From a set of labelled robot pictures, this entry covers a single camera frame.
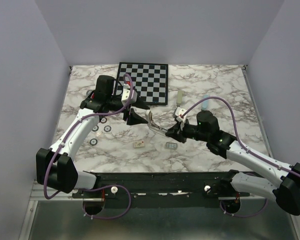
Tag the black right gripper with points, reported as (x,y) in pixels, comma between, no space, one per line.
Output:
(173,132)

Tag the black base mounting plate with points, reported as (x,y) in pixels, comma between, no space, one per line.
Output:
(159,190)

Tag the grey staple strip tray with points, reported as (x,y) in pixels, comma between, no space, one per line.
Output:
(171,145)

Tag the small staple box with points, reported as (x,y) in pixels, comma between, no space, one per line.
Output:
(139,144)

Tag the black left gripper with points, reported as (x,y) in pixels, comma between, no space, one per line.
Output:
(133,118)

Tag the aluminium rail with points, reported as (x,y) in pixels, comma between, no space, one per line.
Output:
(233,198)
(37,194)

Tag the pale green stapler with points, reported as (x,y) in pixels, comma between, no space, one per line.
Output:
(179,98)

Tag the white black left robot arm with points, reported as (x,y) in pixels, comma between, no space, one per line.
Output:
(55,166)

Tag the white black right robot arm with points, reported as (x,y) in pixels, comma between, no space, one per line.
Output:
(278,181)

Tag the aluminium rail right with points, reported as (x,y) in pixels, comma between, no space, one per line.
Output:
(233,198)

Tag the aluminium rail left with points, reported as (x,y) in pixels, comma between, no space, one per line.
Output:
(37,194)

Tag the light blue stapler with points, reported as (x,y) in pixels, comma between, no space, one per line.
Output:
(205,103)

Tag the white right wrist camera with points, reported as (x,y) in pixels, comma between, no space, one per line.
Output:
(180,117)

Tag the black white chessboard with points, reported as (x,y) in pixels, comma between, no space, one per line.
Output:
(150,80)

